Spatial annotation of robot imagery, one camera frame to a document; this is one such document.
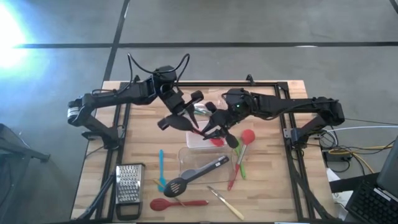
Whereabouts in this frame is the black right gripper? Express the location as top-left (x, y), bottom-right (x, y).
top-left (201, 101), bottom-right (241, 149)

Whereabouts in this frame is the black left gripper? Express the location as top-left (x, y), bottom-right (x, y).
top-left (157, 88), bottom-right (205, 131)

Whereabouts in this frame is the green handled knife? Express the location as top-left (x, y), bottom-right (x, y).
top-left (193, 105), bottom-right (214, 119)

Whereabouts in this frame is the pink silicone spatula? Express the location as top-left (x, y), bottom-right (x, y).
top-left (192, 129), bottom-right (225, 147)

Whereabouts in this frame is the red steel-handled round spoon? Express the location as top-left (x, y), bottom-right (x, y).
top-left (226, 129), bottom-right (256, 191)

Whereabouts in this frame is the green silicone spatula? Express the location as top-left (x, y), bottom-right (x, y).
top-left (232, 138), bottom-right (248, 180)

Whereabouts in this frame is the grey nylon turner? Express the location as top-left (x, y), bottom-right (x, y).
top-left (179, 155), bottom-right (230, 181)

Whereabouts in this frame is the black slotted spoon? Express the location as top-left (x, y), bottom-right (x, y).
top-left (163, 155), bottom-right (230, 198)

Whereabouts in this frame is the white rectangular dish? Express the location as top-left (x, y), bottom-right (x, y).
top-left (185, 119), bottom-right (227, 149)

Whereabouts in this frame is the clear plastic container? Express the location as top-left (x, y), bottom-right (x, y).
top-left (182, 90), bottom-right (233, 123)
top-left (178, 146), bottom-right (234, 185)

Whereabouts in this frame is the blue silicone spatula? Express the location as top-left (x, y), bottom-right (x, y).
top-left (158, 149), bottom-right (167, 193)

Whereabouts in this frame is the thin gold utensil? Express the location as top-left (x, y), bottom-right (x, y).
top-left (153, 179), bottom-right (187, 208)

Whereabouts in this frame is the large red slotted spoon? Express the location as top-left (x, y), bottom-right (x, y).
top-left (149, 198), bottom-right (210, 212)

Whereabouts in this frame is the steel box grater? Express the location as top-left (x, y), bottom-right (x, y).
top-left (115, 163), bottom-right (146, 221)

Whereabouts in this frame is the black power box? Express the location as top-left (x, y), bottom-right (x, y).
top-left (323, 151), bottom-right (346, 164)

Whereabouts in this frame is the white paper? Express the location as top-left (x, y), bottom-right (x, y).
top-left (326, 167), bottom-right (354, 218)

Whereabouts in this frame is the black laptop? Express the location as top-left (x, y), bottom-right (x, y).
top-left (344, 136), bottom-right (398, 224)

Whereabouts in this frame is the dark grey stand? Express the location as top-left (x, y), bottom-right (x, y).
top-left (0, 123), bottom-right (50, 164)

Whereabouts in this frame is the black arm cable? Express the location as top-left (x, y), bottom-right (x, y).
top-left (126, 52), bottom-right (191, 85)

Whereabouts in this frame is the yellow handled knife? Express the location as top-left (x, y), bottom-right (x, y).
top-left (206, 187), bottom-right (245, 220)

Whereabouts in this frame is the yellow cable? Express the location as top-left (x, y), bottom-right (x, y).
top-left (328, 146), bottom-right (396, 175)

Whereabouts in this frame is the white cable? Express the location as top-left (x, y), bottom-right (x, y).
top-left (335, 125), bottom-right (398, 133)

